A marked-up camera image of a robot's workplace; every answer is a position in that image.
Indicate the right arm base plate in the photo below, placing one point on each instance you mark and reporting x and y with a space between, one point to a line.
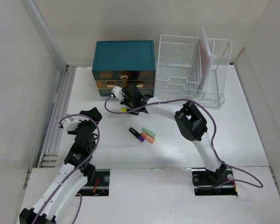
207 184

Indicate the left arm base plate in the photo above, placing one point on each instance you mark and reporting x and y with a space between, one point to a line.
99 186

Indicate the pastel green highlighter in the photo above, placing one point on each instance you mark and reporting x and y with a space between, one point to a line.
148 132

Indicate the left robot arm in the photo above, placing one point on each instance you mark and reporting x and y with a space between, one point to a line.
75 171

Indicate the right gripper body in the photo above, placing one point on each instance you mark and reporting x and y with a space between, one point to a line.
128 102

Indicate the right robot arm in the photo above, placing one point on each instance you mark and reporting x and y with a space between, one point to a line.
190 121

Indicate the aluminium rail frame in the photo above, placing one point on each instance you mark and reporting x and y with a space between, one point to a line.
49 151

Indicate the purple black highlighter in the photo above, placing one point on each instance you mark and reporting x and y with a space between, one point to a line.
136 134

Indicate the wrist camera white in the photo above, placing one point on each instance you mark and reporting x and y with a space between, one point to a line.
68 123
117 92

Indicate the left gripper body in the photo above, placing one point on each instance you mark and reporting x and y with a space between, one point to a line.
92 124

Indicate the yellow black highlighter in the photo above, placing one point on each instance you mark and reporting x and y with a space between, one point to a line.
129 111

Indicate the clear mesh zip pouch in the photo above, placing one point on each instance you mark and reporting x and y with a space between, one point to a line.
206 58

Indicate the pastel orange highlighter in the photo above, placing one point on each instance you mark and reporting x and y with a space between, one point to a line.
148 137

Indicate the teal drawer organizer box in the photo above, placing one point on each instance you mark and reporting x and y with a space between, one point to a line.
120 63

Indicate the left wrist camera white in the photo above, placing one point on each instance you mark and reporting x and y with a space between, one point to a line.
68 123

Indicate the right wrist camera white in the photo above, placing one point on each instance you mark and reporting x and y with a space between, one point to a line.
117 92

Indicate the white wire desk organizer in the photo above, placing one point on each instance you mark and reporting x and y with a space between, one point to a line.
179 70

